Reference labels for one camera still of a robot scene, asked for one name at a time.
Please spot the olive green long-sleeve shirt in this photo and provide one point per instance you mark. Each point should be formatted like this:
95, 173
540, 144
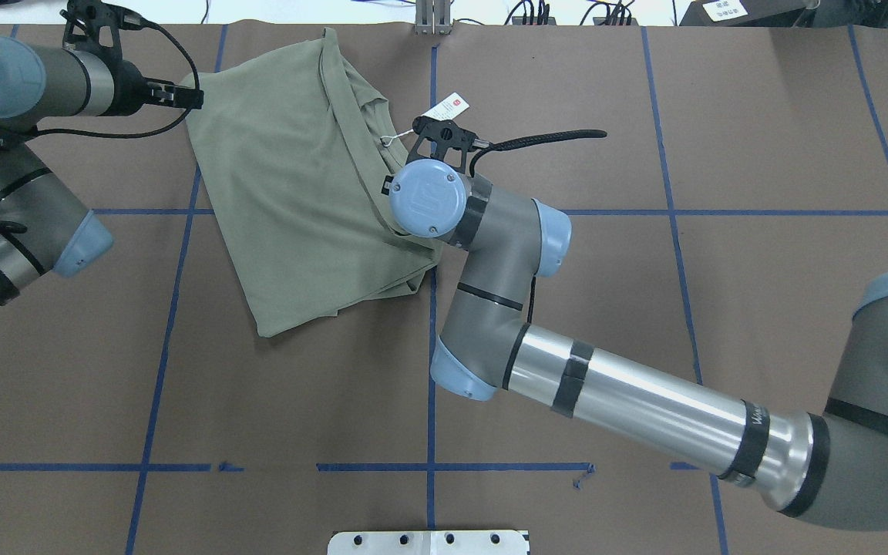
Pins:
291, 149

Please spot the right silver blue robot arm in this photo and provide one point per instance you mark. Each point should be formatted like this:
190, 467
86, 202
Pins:
828, 468

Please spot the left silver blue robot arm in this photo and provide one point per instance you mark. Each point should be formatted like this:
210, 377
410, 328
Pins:
44, 228

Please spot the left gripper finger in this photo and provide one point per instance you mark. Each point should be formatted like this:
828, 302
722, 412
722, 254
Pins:
166, 93

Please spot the white paper hang tag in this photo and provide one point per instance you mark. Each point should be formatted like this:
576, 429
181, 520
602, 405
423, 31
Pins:
450, 107

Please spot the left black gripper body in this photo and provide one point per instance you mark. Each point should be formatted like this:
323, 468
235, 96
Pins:
129, 81

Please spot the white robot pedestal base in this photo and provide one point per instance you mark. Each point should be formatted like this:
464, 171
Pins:
431, 542

